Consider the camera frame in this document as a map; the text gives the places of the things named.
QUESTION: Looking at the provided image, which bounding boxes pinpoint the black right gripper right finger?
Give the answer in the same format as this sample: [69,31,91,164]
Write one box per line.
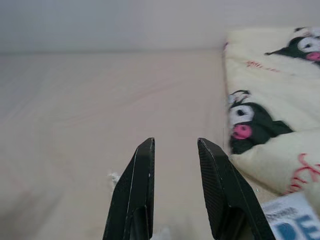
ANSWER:
[197,137,276,240]

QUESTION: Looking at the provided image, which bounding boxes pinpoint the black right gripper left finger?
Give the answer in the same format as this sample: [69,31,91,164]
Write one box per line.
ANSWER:
[102,137,156,240]

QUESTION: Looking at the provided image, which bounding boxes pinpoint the white tissue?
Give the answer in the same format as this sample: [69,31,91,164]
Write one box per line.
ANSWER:
[107,171,122,187]

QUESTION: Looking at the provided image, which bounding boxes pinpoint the white book blue letters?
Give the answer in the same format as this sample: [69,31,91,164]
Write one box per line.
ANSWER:
[261,191,320,240]

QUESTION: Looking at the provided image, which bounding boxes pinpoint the cream sheeted mattress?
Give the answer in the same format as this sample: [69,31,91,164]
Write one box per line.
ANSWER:
[0,51,263,240]

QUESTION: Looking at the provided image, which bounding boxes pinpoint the cream cartoon print blanket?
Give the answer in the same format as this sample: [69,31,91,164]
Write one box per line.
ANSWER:
[222,26,320,197]

